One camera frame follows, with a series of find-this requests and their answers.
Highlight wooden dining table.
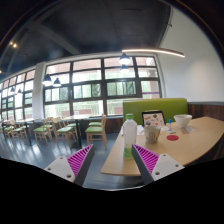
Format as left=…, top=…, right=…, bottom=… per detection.
left=61, top=114, right=93, bottom=148

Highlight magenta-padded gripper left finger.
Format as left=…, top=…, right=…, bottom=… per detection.
left=44, top=143, right=95, bottom=187

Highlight black-framed standing picture card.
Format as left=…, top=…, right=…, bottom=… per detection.
left=141, top=110, right=167, bottom=128

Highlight white paper cup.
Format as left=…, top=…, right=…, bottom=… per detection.
left=143, top=125, right=162, bottom=145

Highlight flat round red coaster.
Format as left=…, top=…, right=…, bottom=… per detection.
left=166, top=134, right=180, bottom=142

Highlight green upholstered bench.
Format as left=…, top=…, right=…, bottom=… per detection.
left=122, top=97, right=189, bottom=126

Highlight wooden chairs with green seats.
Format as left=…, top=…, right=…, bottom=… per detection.
left=1, top=113, right=108, bottom=150

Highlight white ceramic bowl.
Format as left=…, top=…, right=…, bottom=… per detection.
left=173, top=114, right=193, bottom=129

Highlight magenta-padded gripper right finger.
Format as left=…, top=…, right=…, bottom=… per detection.
left=131, top=143, right=185, bottom=186

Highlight small paper receipt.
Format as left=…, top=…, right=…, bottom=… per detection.
left=179, top=125, right=196, bottom=135

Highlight dark pendant lamp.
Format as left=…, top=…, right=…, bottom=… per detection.
left=119, top=64, right=130, bottom=74
left=42, top=73, right=53, bottom=87
left=52, top=77, right=62, bottom=88
left=118, top=52, right=132, bottom=65

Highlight long curved ceiling light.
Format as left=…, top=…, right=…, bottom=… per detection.
left=121, top=47, right=186, bottom=59

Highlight clear bottle with green cap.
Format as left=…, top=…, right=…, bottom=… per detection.
left=122, top=113, right=138, bottom=159

